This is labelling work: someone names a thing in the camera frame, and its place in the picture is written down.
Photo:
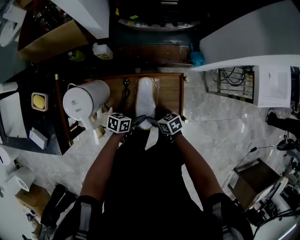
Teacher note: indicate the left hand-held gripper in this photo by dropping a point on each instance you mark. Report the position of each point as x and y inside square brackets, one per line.
[118, 123]

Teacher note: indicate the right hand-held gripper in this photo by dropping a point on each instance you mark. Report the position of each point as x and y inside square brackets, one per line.
[170, 124]

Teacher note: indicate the white slippers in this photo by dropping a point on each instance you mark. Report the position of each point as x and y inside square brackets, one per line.
[145, 100]

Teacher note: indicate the person's left forearm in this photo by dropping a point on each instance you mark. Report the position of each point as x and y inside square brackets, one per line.
[101, 168]

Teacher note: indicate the person's right forearm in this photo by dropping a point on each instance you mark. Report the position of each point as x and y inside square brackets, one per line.
[197, 166]

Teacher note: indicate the person's right elbow pad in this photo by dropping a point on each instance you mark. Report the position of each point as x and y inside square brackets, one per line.
[225, 215]

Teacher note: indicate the person's left elbow pad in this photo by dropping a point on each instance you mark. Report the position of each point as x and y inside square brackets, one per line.
[84, 218]

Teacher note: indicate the wooden table with brass tips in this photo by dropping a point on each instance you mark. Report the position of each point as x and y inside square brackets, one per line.
[171, 93]

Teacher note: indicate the white electric kettle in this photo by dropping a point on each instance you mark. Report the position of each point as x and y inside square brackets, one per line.
[84, 100]

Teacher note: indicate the person's black clothing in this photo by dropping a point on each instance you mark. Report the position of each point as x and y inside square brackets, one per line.
[150, 187]

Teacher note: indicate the white plastic jug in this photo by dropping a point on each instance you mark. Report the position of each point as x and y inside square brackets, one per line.
[103, 52]

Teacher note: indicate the metal rack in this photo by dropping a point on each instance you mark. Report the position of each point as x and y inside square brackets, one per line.
[230, 86]

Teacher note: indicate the green bottle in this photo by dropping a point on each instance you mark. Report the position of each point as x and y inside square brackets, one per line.
[77, 56]

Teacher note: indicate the grey round appliance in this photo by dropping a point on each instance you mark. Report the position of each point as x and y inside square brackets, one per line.
[159, 24]

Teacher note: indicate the yellow sponge in beige dish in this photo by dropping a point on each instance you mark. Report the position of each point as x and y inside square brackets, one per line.
[39, 101]

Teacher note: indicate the small white box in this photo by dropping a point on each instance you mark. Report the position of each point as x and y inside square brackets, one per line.
[38, 138]

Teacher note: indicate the white cabinet door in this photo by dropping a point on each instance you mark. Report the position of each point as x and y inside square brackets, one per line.
[89, 16]

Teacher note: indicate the large open cardboard box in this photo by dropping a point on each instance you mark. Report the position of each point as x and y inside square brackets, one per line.
[54, 42]

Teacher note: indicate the black bag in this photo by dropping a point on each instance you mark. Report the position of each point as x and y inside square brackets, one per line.
[58, 204]

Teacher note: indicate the black countertop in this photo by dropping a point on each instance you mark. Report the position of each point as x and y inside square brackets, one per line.
[28, 79]

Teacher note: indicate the dark wooden stool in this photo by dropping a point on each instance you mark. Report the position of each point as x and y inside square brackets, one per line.
[255, 182]

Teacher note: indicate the white tray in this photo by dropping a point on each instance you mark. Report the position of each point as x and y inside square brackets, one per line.
[12, 117]

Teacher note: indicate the white paper sheet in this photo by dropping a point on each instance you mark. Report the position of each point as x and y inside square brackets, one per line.
[274, 86]

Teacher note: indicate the white paper roll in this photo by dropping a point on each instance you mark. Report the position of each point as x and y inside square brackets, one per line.
[22, 179]

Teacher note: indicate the small cardboard box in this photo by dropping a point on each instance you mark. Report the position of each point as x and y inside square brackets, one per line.
[34, 199]

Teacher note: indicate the black tripod device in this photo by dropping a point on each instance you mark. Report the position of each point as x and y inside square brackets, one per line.
[284, 124]

